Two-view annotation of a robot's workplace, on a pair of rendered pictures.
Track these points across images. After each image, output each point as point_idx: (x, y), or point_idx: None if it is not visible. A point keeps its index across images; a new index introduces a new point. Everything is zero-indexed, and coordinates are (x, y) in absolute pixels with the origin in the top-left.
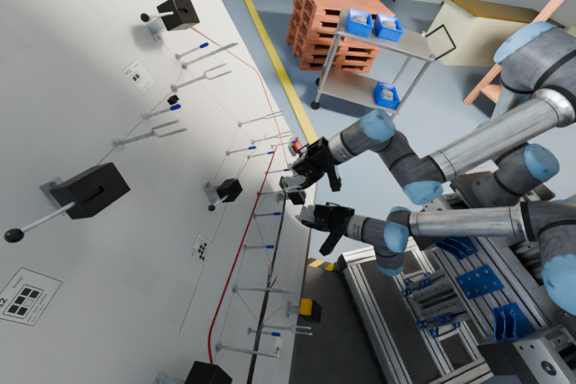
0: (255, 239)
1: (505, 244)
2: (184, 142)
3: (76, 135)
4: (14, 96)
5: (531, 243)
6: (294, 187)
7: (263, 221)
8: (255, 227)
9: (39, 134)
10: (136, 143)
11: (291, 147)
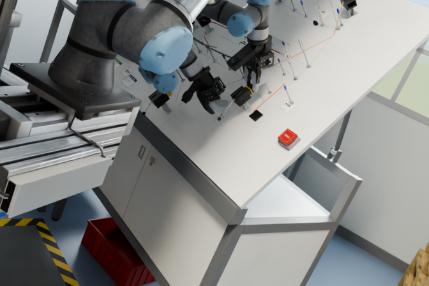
0: (229, 78)
1: (15, 86)
2: (295, 32)
3: (297, 1)
4: None
5: (6, 57)
6: None
7: (236, 87)
8: (236, 78)
9: None
10: (295, 15)
11: None
